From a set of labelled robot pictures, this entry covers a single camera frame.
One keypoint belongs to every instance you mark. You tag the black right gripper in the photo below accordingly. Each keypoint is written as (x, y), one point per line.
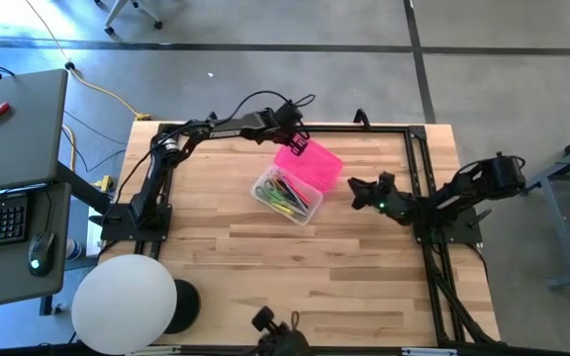
(389, 198)

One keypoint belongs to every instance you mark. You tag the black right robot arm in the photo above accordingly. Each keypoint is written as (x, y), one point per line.
(498, 175)

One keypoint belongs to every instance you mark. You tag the black computer mouse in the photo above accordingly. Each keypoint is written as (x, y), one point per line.
(41, 252)

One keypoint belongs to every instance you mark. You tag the office chair base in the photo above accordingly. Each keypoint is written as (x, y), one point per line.
(117, 12)

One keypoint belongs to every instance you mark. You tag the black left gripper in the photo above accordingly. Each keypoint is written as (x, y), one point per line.
(287, 118)

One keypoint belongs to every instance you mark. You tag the clear box with pink lid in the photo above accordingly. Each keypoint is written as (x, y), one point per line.
(314, 165)

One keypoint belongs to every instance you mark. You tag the black camera on mount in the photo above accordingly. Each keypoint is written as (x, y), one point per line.
(280, 343)

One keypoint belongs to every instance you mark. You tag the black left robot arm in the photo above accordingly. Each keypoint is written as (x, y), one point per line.
(235, 129)

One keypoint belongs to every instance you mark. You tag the grey-blue metal stand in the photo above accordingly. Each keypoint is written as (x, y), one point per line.
(569, 279)

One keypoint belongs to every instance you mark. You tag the yellow power plug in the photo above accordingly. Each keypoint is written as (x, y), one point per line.
(104, 184)

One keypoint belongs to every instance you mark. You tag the yellow pen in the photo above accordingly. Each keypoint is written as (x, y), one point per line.
(290, 207)

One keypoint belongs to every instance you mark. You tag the white edge bracket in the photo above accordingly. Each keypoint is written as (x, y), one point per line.
(428, 352)
(154, 350)

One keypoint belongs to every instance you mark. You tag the white round globe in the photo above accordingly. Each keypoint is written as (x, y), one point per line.
(124, 304)

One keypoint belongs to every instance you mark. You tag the black round disc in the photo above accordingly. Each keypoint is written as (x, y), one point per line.
(188, 306)

